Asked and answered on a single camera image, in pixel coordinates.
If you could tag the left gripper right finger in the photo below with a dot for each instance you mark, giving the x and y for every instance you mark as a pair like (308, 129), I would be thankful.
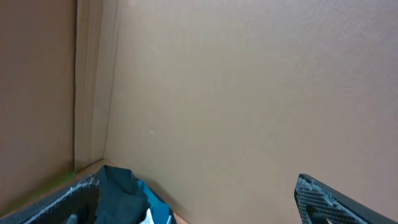
(319, 203)

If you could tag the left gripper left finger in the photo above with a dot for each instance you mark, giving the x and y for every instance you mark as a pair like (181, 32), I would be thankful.
(77, 202)

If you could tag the black t-shirt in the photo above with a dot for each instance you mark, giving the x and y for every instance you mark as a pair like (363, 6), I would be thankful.
(121, 200)

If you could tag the white Puma shirt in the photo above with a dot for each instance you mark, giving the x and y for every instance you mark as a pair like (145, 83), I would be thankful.
(148, 218)

